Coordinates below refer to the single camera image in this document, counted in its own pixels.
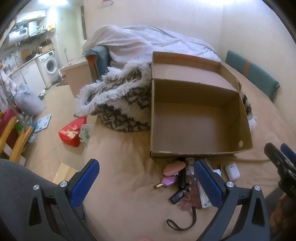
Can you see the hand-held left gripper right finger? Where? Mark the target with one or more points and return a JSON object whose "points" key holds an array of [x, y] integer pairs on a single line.
{"points": [[209, 185]]}

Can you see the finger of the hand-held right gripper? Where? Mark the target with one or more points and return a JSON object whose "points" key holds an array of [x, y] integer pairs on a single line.
{"points": [[274, 155], [288, 153]]}

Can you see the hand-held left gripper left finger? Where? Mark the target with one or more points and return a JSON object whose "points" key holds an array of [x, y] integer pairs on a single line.
{"points": [[84, 183]]}

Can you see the white booklet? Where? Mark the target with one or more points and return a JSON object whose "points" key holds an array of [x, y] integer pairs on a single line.
{"points": [[205, 199]]}

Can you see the white plug charger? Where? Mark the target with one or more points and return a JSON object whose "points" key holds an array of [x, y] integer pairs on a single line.
{"points": [[217, 172]]}

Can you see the white earbuds case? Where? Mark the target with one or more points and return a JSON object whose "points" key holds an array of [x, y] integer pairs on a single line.
{"points": [[231, 172]]}

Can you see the black cosmetic tube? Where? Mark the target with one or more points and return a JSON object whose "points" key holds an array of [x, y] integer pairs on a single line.
{"points": [[181, 176]]}

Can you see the small black printed box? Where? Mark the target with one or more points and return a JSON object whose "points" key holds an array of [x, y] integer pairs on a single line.
{"points": [[179, 196]]}

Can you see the pink oval case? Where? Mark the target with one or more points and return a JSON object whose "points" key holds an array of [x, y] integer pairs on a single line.
{"points": [[174, 168]]}

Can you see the small pink perfume bottle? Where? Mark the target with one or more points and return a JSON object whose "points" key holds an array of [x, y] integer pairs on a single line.
{"points": [[168, 182]]}

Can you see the cardboard box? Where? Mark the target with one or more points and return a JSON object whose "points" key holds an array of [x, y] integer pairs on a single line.
{"points": [[198, 120]]}

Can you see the person's right hand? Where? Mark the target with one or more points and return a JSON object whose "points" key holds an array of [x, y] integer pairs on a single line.
{"points": [[281, 215]]}

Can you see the green white plastic bag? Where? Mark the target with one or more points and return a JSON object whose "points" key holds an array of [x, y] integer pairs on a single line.
{"points": [[86, 134]]}

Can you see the red package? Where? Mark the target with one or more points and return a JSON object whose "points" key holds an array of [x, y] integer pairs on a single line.
{"points": [[69, 135]]}

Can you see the bathroom scale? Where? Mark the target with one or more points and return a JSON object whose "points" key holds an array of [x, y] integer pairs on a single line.
{"points": [[44, 122]]}

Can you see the teal headboard pad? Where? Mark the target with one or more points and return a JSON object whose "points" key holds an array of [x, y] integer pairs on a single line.
{"points": [[254, 74]]}

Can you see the fluffy patterned blanket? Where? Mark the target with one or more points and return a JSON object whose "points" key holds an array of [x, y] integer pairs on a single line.
{"points": [[124, 104]]}

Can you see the red bag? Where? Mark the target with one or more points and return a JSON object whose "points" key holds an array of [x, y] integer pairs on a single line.
{"points": [[8, 125]]}

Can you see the grey plastic bag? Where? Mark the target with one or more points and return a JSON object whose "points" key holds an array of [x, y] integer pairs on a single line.
{"points": [[29, 102]]}

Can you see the beige side table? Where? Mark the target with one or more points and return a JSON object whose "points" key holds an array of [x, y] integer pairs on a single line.
{"points": [[76, 74]]}

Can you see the white hanging cloth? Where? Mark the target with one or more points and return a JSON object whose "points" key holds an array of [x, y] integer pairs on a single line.
{"points": [[5, 90]]}

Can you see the white washing machine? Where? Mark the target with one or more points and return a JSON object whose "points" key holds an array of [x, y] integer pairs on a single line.
{"points": [[49, 66]]}

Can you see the white kitchen cabinet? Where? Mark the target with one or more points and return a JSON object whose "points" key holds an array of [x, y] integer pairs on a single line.
{"points": [[27, 74]]}

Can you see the teal cushion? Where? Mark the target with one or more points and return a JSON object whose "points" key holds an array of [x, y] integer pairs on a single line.
{"points": [[99, 60]]}

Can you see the white duvet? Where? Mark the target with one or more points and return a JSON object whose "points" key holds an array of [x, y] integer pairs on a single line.
{"points": [[143, 44]]}

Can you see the white water heater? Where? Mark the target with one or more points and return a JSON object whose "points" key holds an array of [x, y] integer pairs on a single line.
{"points": [[18, 36]]}

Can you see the white upper cabinet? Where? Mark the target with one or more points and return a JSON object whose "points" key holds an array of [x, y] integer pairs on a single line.
{"points": [[31, 16]]}

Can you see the yellow wooden frame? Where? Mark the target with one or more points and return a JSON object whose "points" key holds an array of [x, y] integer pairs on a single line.
{"points": [[16, 143]]}

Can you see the wall hook with red item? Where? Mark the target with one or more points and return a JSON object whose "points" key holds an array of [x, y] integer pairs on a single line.
{"points": [[107, 2]]}

